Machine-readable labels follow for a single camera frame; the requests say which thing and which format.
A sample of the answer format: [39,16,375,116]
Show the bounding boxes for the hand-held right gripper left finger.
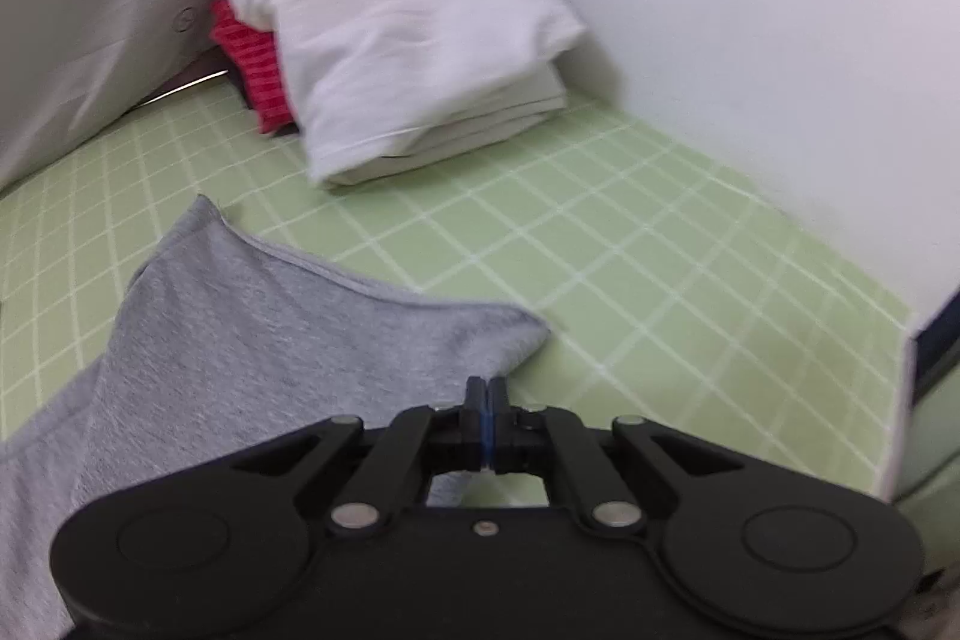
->
[225,376,490,540]

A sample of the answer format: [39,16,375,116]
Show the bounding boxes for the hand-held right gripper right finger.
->
[489,376,743,532]

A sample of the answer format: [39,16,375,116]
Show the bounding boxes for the grey pants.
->
[0,194,552,640]

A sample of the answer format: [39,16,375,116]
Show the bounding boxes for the cream folded cloth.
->
[322,59,569,187]

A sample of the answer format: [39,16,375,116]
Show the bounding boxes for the white folded garment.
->
[225,0,587,185]

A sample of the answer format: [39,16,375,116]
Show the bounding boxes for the red striped cloth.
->
[208,0,295,135]

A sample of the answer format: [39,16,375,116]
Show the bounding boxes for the metal bed rail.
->
[135,68,230,107]

